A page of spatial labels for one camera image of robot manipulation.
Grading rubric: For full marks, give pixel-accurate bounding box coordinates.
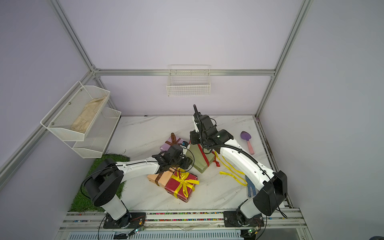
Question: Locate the green gift box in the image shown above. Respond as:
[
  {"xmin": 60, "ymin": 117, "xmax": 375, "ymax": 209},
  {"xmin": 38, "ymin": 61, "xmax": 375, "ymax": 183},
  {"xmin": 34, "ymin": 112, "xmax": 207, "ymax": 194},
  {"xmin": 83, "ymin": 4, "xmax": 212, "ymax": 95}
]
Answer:
[{"xmin": 186, "ymin": 145, "xmax": 208, "ymax": 174}]

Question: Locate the red gift box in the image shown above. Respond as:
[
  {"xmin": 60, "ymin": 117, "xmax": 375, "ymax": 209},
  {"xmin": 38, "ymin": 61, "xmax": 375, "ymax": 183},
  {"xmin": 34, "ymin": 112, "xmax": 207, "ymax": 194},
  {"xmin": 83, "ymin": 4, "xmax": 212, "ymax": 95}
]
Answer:
[{"xmin": 165, "ymin": 168, "xmax": 200, "ymax": 203}]

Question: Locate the yellow ribbon of blue box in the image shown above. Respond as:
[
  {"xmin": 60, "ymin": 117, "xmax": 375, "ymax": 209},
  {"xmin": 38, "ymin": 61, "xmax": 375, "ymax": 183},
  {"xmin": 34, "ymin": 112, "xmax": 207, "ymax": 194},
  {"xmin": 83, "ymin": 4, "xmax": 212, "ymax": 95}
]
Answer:
[{"xmin": 214, "ymin": 151, "xmax": 248, "ymax": 187}]

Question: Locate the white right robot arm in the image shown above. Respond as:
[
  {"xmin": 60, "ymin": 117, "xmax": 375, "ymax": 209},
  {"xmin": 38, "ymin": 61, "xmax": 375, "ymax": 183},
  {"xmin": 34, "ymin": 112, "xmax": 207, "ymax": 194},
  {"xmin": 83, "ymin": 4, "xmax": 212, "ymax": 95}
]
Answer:
[{"xmin": 190, "ymin": 112, "xmax": 288, "ymax": 226}]

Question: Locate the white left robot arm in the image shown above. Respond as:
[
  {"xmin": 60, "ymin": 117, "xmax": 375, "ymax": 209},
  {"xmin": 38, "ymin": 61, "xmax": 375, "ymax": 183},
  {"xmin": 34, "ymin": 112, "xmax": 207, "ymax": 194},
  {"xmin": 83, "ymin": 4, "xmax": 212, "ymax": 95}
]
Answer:
[{"xmin": 81, "ymin": 145, "xmax": 195, "ymax": 231}]

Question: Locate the brown ribbon on purple box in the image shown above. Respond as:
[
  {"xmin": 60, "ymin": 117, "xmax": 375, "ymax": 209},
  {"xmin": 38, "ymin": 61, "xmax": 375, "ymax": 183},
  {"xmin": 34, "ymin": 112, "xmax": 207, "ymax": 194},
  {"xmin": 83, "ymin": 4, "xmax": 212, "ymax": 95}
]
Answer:
[{"xmin": 165, "ymin": 133, "xmax": 184, "ymax": 146}]

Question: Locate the purple gift box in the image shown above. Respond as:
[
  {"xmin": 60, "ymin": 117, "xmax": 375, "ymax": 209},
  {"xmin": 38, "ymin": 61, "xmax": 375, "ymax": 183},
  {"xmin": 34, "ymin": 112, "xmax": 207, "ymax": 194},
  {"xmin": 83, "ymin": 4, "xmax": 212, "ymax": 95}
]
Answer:
[{"xmin": 160, "ymin": 133, "xmax": 189, "ymax": 152}]

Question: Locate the orange gift box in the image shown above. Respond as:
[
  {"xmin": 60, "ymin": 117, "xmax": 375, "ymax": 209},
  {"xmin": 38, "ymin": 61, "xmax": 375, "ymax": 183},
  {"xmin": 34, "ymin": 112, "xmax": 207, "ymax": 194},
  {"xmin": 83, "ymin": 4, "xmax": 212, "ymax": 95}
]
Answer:
[{"xmin": 147, "ymin": 169, "xmax": 174, "ymax": 188}]

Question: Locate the brown ribbon on orange box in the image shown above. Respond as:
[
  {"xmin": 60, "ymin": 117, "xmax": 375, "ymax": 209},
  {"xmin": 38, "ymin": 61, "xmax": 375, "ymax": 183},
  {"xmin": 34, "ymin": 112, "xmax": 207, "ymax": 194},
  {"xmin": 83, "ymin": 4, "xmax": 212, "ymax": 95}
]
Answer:
[{"xmin": 155, "ymin": 171, "xmax": 174, "ymax": 188}]

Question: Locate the blue dotted work glove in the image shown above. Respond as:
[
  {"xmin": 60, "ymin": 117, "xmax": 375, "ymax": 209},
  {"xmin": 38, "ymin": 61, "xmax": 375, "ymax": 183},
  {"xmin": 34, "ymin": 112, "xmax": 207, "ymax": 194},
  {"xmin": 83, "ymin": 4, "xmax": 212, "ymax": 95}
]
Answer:
[{"xmin": 246, "ymin": 176, "xmax": 259, "ymax": 198}]

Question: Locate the beige cloth in shelf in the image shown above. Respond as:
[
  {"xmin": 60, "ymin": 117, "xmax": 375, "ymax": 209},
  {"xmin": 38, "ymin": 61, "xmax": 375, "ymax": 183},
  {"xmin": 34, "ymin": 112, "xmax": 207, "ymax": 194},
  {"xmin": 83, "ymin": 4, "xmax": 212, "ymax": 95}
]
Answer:
[{"xmin": 70, "ymin": 97, "xmax": 106, "ymax": 134}]

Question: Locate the white two-tier mesh shelf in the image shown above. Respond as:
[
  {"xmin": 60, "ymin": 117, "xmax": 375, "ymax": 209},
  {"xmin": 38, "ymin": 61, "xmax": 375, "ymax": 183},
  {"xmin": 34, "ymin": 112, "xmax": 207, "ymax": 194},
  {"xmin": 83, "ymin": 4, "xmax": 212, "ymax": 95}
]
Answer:
[{"xmin": 41, "ymin": 82, "xmax": 121, "ymax": 159}]

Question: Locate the purple trowel pink handle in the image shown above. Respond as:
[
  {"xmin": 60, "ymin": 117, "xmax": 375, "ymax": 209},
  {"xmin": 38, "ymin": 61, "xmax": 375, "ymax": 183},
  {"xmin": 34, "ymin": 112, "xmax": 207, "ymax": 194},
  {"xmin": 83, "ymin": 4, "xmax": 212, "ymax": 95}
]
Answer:
[{"xmin": 241, "ymin": 131, "xmax": 255, "ymax": 155}]

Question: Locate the white wire wall basket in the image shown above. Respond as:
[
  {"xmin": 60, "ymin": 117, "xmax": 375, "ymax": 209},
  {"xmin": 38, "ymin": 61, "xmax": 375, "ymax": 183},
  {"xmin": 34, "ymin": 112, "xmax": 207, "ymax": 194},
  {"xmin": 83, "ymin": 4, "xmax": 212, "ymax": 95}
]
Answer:
[{"xmin": 166, "ymin": 65, "xmax": 211, "ymax": 97}]

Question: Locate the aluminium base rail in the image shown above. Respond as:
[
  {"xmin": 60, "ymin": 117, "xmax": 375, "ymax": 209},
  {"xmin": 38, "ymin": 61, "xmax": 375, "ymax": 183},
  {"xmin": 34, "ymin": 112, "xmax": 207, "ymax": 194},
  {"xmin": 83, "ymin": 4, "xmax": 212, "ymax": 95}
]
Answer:
[{"xmin": 55, "ymin": 209, "xmax": 313, "ymax": 240}]

